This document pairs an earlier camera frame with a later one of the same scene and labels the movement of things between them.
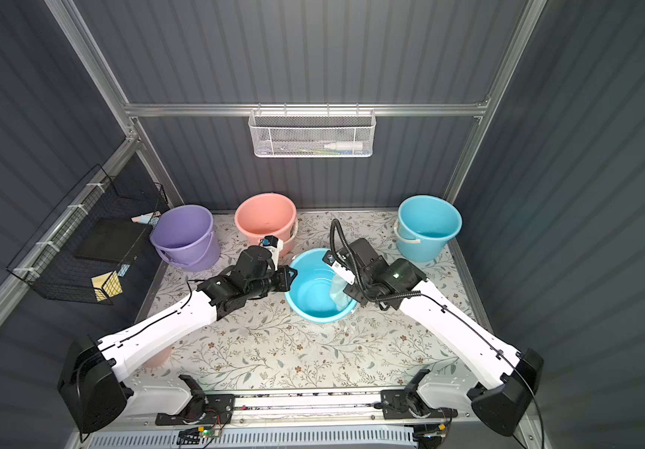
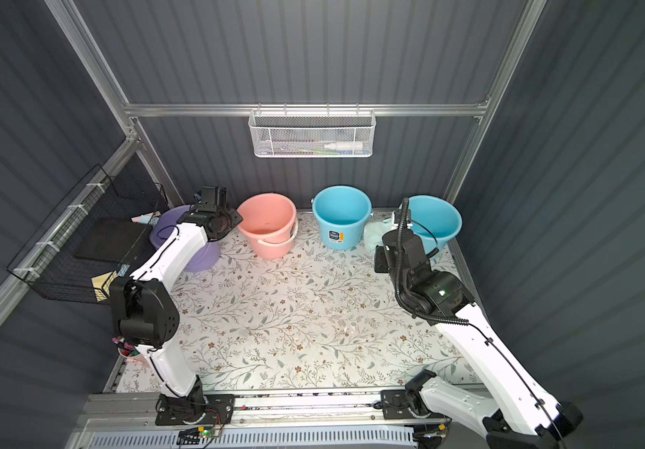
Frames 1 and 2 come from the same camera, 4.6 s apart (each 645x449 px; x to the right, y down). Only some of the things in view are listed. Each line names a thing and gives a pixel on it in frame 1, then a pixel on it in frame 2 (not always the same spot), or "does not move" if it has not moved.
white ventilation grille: (281, 439) does not move
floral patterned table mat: (270, 342) does not move
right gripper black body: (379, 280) -> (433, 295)
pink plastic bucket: (266, 214) does not move
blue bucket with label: (309, 294) -> (341, 212)
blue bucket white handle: (424, 225) does not move
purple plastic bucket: (184, 236) does not move
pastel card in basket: (146, 218) does not move
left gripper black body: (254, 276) -> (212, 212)
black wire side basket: (94, 241) does not move
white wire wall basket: (312, 133) does not move
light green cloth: (337, 294) -> (373, 233)
